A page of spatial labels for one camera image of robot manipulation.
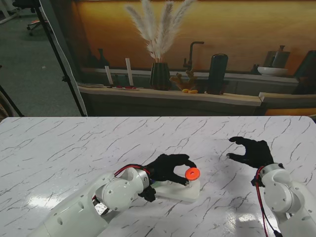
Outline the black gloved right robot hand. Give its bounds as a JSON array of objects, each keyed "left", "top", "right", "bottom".
[{"left": 226, "top": 136, "right": 275, "bottom": 170}]

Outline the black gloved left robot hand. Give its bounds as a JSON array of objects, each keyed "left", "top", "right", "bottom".
[{"left": 148, "top": 153, "right": 198, "bottom": 186}]

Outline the small orange ring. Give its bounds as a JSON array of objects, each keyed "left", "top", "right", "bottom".
[{"left": 185, "top": 167, "right": 200, "bottom": 180}]

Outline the white three-rod Hanoi tower base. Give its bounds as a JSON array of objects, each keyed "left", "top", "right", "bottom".
[{"left": 152, "top": 179, "right": 200, "bottom": 203}]

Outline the printed kitchen scene backdrop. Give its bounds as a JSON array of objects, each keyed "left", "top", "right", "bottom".
[{"left": 40, "top": 0, "right": 316, "bottom": 117}]

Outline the black office chair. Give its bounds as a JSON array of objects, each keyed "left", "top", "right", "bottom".
[{"left": 12, "top": 0, "right": 49, "bottom": 37}]

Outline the white desk leg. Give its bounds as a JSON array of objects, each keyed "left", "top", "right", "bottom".
[{"left": 0, "top": 0, "right": 22, "bottom": 25}]

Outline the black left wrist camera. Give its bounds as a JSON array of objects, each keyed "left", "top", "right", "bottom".
[{"left": 138, "top": 185, "right": 157, "bottom": 202}]

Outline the red left arm cable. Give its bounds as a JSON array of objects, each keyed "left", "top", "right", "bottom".
[{"left": 114, "top": 164, "right": 151, "bottom": 178}]

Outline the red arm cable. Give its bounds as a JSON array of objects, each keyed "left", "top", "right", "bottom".
[
  {"left": 254, "top": 166, "right": 270, "bottom": 237},
  {"left": 114, "top": 164, "right": 151, "bottom": 178}
]

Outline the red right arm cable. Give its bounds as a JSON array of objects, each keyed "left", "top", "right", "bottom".
[{"left": 254, "top": 166, "right": 270, "bottom": 237}]

